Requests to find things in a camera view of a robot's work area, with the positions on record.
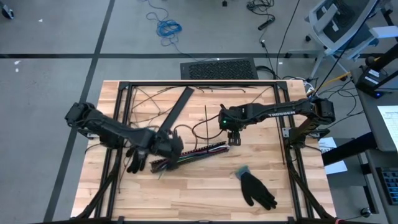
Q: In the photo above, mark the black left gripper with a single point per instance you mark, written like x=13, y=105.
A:
x=164, y=144

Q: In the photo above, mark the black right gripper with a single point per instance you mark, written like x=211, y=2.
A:
x=235, y=126

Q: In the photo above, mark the black duct cover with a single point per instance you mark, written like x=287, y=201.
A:
x=177, y=109

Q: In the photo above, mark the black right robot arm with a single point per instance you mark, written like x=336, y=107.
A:
x=280, y=112

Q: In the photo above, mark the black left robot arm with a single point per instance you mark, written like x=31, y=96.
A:
x=109, y=130

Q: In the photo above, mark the long black zip tie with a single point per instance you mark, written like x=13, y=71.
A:
x=262, y=94
x=230, y=89
x=124, y=174

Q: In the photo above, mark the work glove with blue label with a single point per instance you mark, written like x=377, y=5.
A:
x=136, y=161

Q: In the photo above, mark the black computer tower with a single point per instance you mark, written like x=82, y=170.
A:
x=217, y=69

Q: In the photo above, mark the black power strip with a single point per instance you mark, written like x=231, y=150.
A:
x=266, y=24

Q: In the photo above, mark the white paper sheet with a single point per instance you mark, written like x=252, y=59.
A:
x=337, y=168

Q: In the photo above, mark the black desk beam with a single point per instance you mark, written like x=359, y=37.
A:
x=348, y=149

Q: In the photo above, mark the grey side desk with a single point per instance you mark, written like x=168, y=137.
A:
x=371, y=118

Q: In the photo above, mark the black device box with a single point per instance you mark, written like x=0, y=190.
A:
x=367, y=82

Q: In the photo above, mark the grey mesh office chair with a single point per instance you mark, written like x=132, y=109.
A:
x=334, y=21

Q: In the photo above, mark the white printed sheet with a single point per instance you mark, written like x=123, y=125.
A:
x=388, y=124

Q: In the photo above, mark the black keyboard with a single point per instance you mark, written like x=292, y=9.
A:
x=390, y=185

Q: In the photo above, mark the black caster foot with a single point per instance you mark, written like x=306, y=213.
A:
x=7, y=13

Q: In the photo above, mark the silver mounting bracket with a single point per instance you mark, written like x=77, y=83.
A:
x=286, y=132

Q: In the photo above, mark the black stand post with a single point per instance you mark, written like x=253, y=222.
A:
x=385, y=56

